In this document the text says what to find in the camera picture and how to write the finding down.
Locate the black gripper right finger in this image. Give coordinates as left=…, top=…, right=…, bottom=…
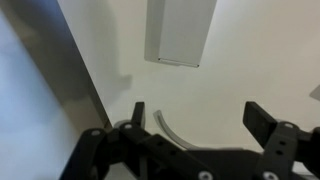
left=242, top=101, right=320, bottom=180

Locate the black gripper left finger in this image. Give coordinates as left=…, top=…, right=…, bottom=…
left=59, top=101, right=214, bottom=180

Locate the small plain white box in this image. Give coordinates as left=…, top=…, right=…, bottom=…
left=143, top=0, right=218, bottom=69

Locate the black computer monitor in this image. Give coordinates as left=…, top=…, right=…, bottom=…
left=0, top=0, right=113, bottom=180

